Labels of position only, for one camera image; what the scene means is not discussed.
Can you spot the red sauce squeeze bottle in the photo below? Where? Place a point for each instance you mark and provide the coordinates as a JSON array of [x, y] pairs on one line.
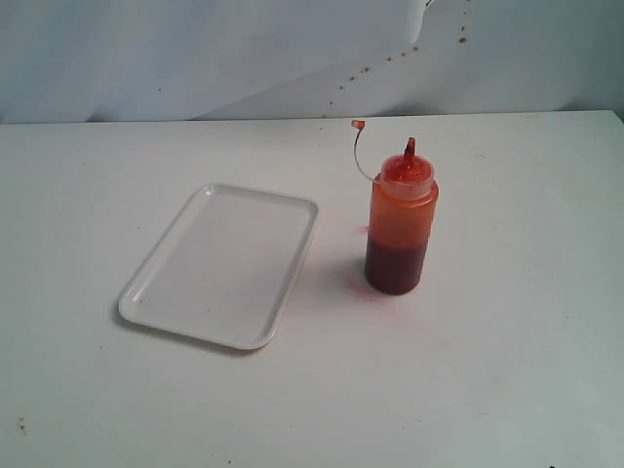
[[403, 201]]

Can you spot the white rectangular plastic tray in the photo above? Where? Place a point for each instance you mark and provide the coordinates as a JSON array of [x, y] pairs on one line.
[[224, 269]]

